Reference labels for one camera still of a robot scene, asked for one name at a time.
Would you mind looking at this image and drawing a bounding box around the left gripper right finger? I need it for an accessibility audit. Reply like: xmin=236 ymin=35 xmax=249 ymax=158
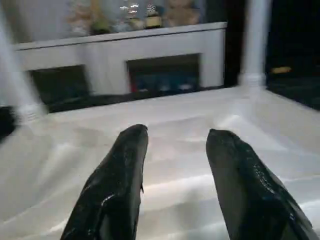
xmin=206 ymin=128 xmax=320 ymax=240

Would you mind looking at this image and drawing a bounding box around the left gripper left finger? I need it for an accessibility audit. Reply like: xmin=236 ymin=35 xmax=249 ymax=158
xmin=61 ymin=124 xmax=149 ymax=240

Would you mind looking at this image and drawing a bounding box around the white plastic table top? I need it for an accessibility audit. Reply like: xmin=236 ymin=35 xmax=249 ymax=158
xmin=0 ymin=86 xmax=320 ymax=240

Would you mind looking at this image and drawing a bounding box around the white plastic table leg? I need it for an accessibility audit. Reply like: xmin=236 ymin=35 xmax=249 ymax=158
xmin=0 ymin=10 xmax=48 ymax=125
xmin=238 ymin=0 xmax=274 ymax=92

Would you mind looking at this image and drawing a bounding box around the small yellow label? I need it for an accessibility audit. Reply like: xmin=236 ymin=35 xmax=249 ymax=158
xmin=271 ymin=66 xmax=292 ymax=75

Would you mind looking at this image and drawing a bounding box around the white cabinet with glass doors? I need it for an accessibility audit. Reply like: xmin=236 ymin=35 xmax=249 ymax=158
xmin=11 ymin=21 xmax=229 ymax=108

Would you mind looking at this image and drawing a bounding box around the pale plush toy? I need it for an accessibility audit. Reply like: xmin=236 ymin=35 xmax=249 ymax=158
xmin=67 ymin=0 xmax=117 ymax=36

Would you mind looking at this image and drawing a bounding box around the beige plush toy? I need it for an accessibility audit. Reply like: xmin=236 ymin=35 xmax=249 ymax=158
xmin=164 ymin=0 xmax=202 ymax=27

